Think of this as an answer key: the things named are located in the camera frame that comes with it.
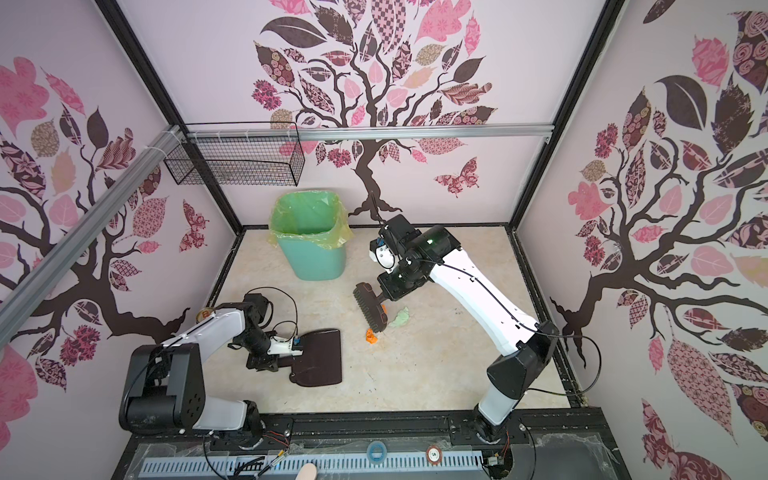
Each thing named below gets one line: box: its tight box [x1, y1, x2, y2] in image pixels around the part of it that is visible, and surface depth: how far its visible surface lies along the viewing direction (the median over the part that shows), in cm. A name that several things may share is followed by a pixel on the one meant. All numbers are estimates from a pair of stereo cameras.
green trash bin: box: [268, 190, 354, 281], surface depth 98 cm
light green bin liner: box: [268, 190, 353, 250], surface depth 98 cm
